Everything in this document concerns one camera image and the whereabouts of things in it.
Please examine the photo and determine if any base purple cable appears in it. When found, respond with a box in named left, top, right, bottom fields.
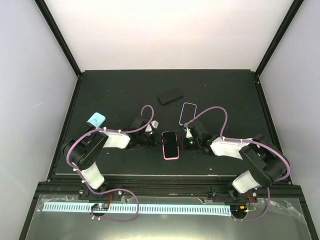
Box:
left=231, top=186, right=271, bottom=223
left=90, top=187, right=140, bottom=223

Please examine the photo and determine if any left black frame post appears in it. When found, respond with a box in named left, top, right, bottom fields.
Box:
left=34, top=0, right=82, bottom=77

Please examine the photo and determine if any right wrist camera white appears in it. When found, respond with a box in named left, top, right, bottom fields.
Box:
left=183, top=123, right=193, bottom=139

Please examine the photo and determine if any pink-edged phone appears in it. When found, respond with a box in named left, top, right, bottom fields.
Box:
left=162, top=131, right=179, bottom=159

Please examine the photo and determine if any black front aluminium rail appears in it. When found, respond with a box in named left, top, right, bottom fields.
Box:
left=37, top=174, right=301, bottom=201

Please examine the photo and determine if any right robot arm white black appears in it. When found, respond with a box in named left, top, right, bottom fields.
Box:
left=179, top=120, right=290, bottom=202

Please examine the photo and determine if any white slotted cable duct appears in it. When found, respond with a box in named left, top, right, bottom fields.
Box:
left=42, top=202, right=231, bottom=217

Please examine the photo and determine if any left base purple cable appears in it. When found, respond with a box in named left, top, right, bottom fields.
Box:
left=90, top=187, right=140, bottom=223

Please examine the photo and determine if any black frame post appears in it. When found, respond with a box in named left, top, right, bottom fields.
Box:
left=255, top=0, right=304, bottom=77
left=34, top=0, right=82, bottom=77

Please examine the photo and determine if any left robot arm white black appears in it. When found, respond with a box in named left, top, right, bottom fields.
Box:
left=62, top=116, right=167, bottom=200

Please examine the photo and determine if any right black frame post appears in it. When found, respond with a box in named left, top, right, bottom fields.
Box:
left=255, top=0, right=304, bottom=77

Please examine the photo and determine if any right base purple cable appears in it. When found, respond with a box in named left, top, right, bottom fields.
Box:
left=231, top=186, right=271, bottom=223

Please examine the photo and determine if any black phone case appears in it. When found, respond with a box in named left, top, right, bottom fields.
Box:
left=157, top=88, right=184, bottom=105

